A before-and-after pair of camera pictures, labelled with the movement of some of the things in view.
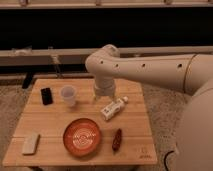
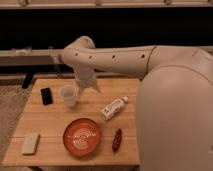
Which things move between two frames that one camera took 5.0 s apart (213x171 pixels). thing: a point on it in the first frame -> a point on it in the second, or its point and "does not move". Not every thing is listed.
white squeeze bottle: x=113 y=108 does not move
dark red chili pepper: x=117 y=140 does not move
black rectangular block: x=47 y=98 does not move
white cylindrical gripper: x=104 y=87 -> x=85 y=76
